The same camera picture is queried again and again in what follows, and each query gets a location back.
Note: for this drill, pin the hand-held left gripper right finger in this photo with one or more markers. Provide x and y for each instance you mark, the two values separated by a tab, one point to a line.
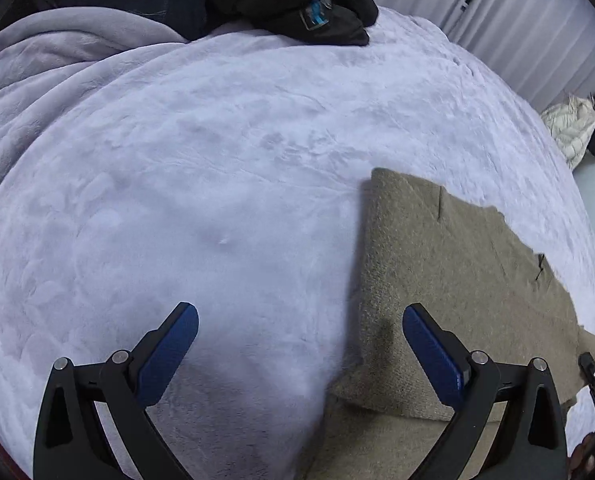
432	355

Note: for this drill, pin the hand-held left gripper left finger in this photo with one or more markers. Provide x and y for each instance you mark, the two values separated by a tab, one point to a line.
170	350

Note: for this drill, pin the beige knit sweater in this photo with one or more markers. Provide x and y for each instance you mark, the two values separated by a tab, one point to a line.
452	260

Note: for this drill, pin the person's right hand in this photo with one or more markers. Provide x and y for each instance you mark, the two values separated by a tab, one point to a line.
583	455

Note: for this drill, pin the lavender fleece blanket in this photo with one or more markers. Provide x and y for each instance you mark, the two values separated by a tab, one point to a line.
202	185

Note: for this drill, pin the white puffer jacket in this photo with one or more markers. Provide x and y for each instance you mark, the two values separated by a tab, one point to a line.
572	125

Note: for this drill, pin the white pleated curtain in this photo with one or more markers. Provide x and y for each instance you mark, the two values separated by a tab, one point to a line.
502	15

